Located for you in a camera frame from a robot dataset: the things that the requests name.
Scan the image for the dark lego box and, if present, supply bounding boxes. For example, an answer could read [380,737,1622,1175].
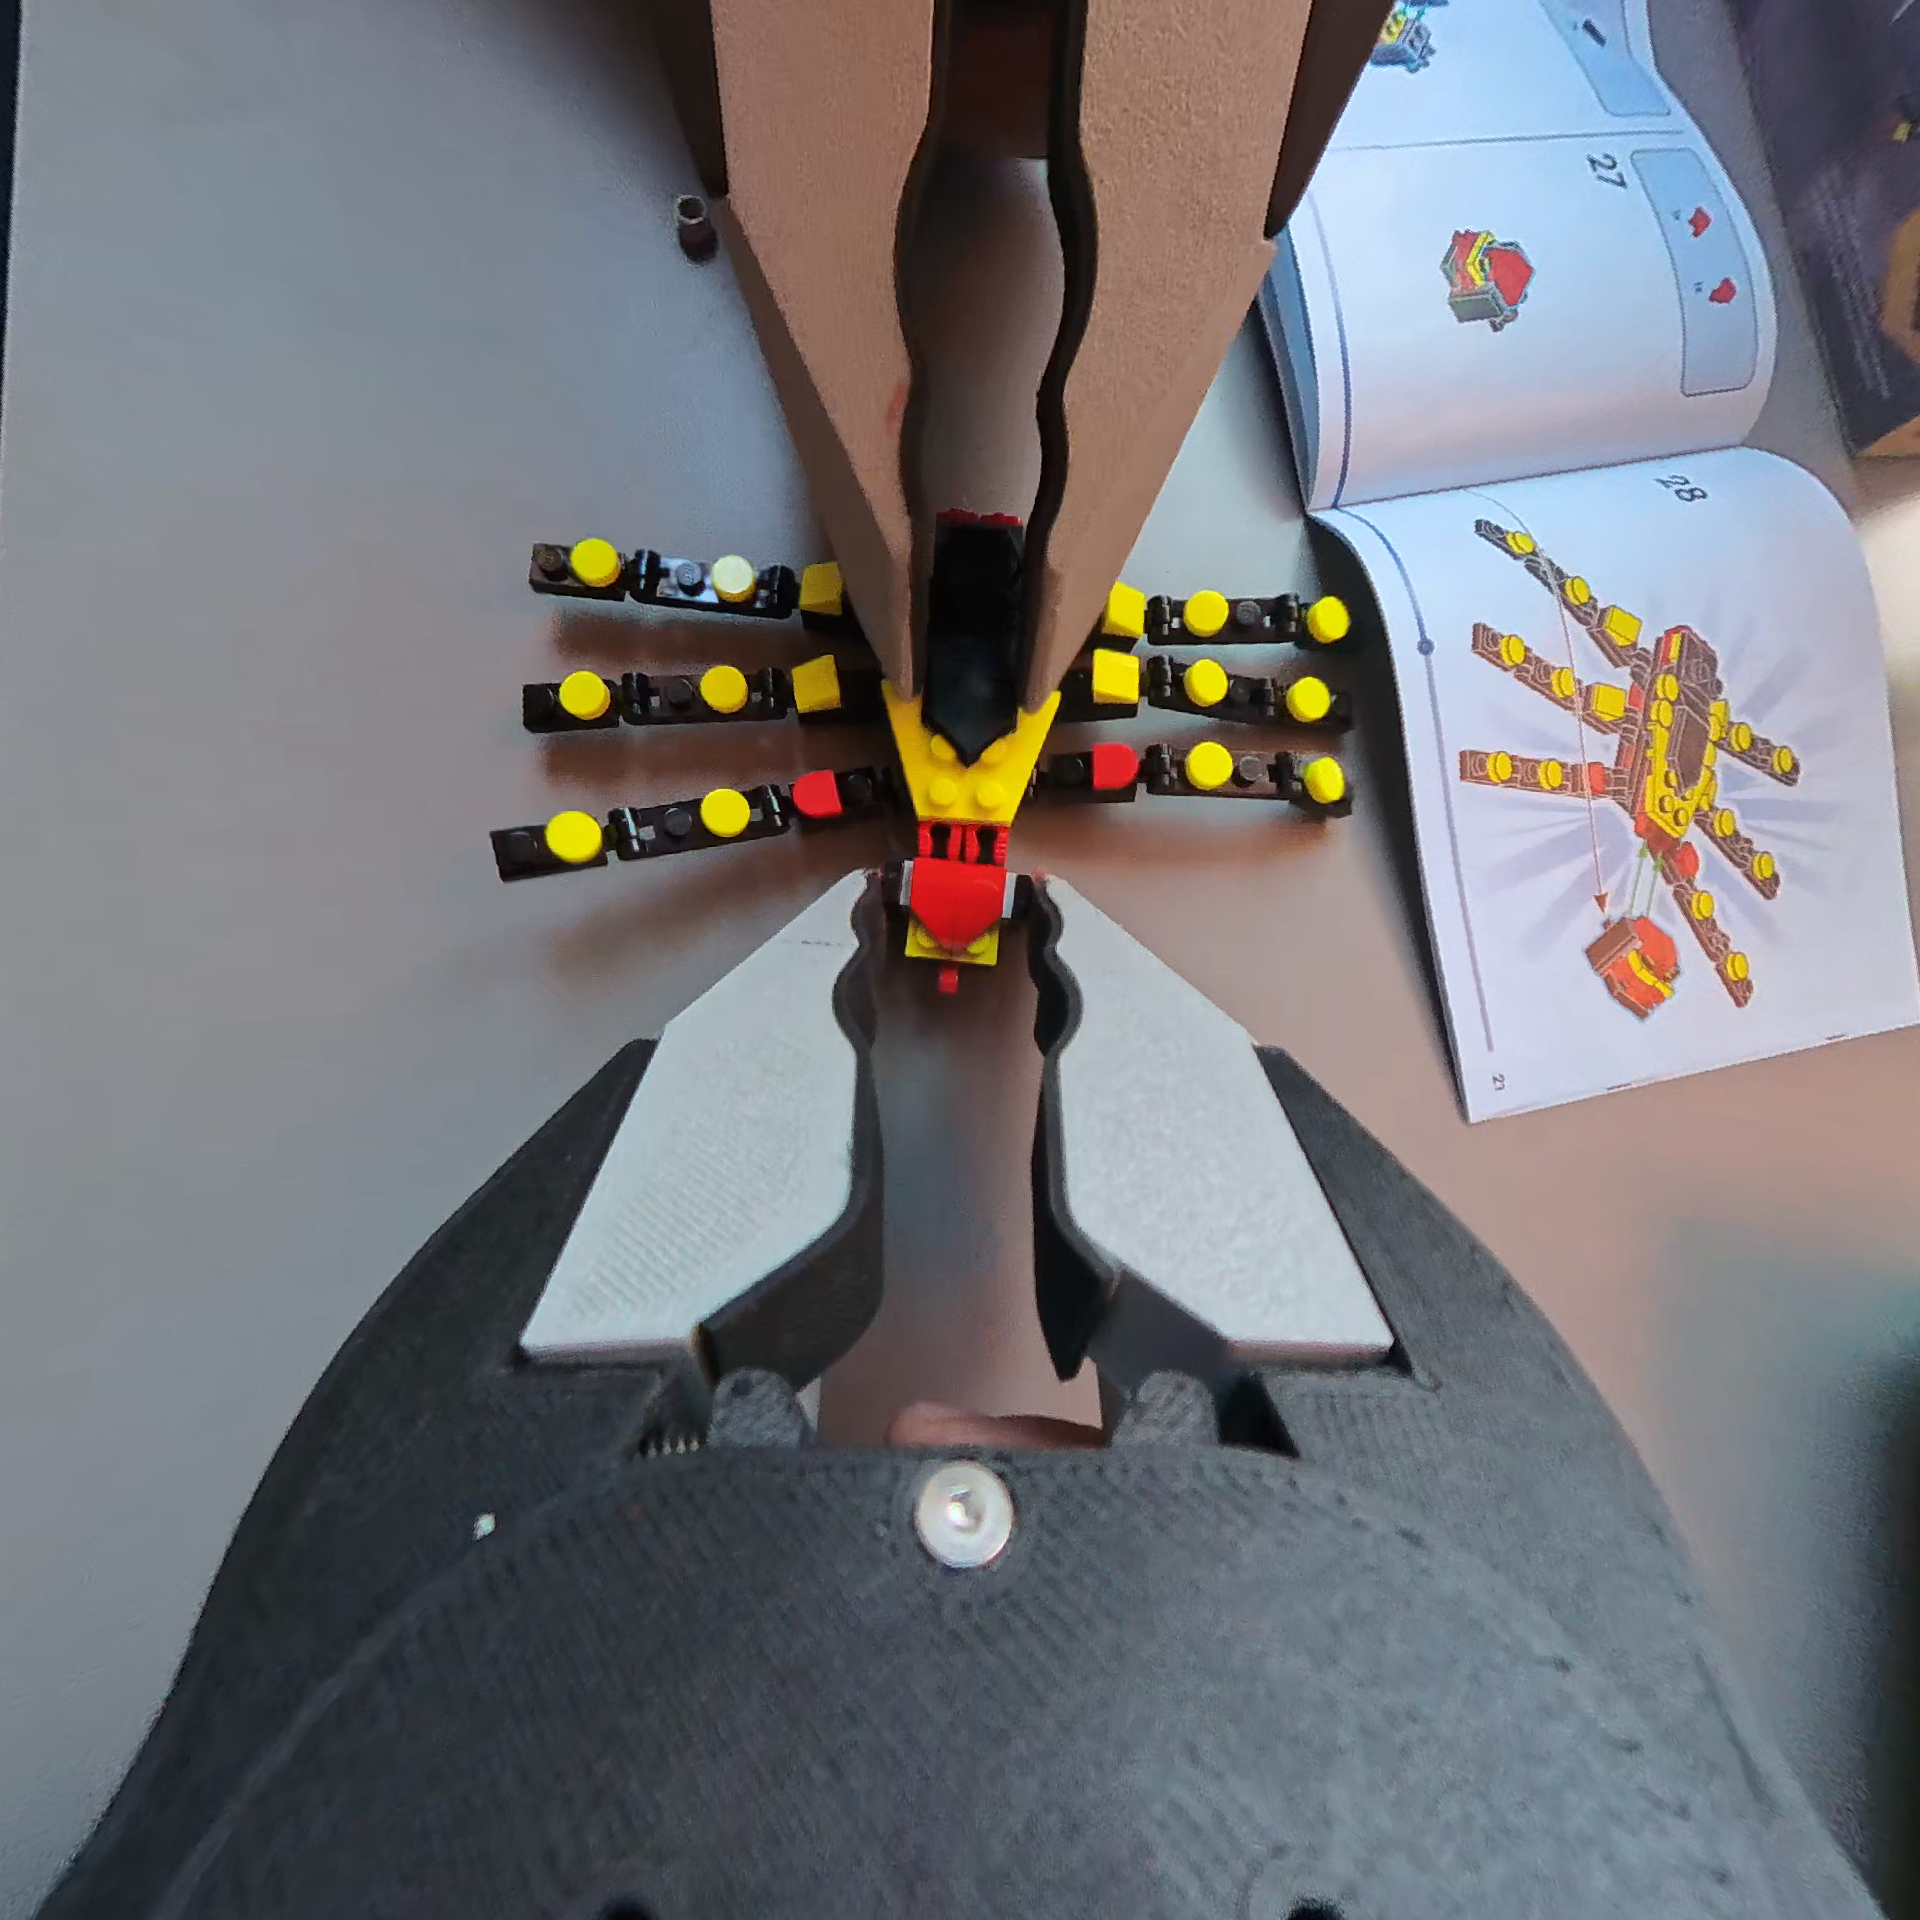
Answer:
[1727,0,1920,459]

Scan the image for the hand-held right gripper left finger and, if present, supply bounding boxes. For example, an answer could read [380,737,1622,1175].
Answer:
[517,872,888,1398]

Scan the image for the lego spider body with legs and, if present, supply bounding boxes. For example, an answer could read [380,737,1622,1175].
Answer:
[491,511,1356,887]

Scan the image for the red yellow lego spider head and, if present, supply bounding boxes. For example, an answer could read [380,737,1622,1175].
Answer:
[898,855,1041,998]

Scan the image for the person's left hand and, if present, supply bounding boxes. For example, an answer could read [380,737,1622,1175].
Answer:
[933,0,1063,155]

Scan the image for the person's right hand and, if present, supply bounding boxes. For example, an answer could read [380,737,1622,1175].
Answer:
[898,1402,1114,1452]

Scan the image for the lego instruction booklet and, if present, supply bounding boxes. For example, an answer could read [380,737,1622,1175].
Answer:
[1256,0,1920,1127]

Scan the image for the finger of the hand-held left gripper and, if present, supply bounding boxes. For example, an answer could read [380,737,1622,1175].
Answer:
[706,0,939,705]
[1024,0,1322,709]

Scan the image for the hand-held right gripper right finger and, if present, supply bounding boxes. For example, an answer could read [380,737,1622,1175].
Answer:
[1028,876,1401,1382]

